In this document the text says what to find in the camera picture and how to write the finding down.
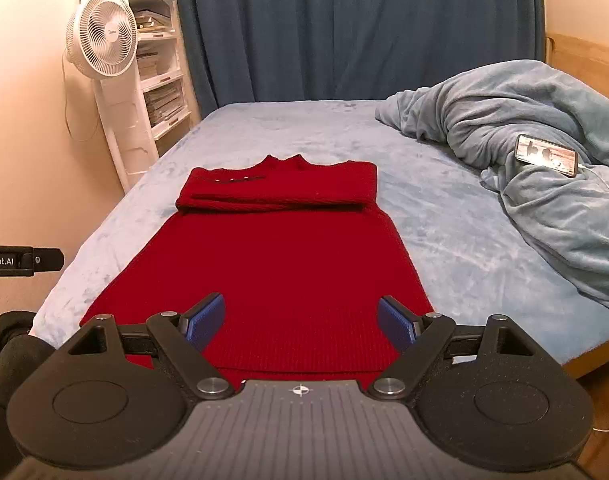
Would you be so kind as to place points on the white shelf unit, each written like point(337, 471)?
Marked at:
point(157, 81)

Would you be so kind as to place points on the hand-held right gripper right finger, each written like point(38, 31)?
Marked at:
point(397, 322)

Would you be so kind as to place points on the blue fleece blanket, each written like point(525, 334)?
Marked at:
point(509, 110)

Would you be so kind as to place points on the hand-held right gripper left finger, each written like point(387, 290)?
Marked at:
point(204, 322)

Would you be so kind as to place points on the stack of papers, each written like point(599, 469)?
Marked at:
point(164, 102)
point(152, 20)
point(147, 62)

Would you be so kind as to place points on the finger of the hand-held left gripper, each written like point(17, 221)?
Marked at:
point(49, 259)

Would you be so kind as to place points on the wooden headboard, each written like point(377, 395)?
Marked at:
point(594, 60)

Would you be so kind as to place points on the dark blue curtain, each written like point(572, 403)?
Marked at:
point(359, 25)

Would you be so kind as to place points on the smartphone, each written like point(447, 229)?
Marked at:
point(544, 154)

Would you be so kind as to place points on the red knit sweater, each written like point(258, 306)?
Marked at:
point(284, 270)

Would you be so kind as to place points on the red knit cardigan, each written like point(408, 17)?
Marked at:
point(284, 190)

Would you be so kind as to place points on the bed with blue sheet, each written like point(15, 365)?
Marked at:
point(434, 220)

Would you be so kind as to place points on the white standing fan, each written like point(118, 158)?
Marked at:
point(102, 35)

